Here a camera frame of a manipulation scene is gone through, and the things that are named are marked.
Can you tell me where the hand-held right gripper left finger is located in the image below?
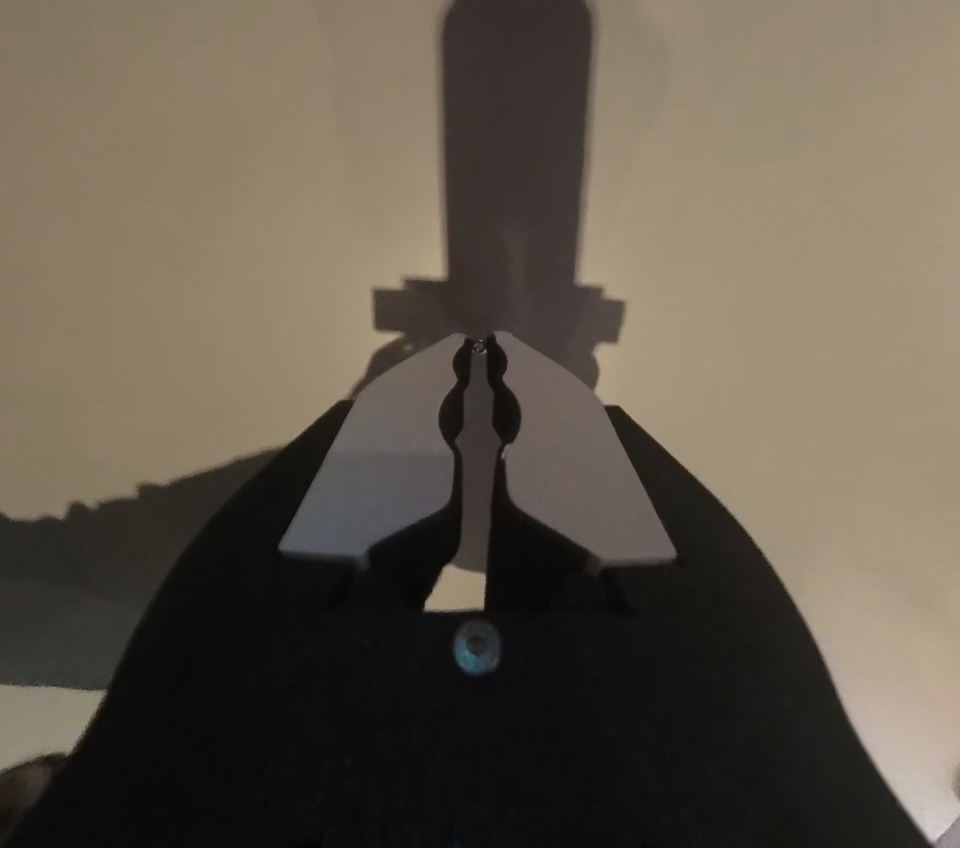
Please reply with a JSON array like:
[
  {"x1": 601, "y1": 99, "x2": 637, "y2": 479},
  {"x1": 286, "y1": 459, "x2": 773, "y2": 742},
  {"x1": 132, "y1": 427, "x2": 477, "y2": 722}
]
[{"x1": 277, "y1": 332, "x2": 475, "y2": 572}]

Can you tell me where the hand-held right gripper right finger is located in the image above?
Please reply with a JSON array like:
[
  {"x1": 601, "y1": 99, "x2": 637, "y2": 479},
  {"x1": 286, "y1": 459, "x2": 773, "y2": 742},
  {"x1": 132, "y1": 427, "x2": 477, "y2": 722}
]
[{"x1": 486, "y1": 330, "x2": 678, "y2": 573}]

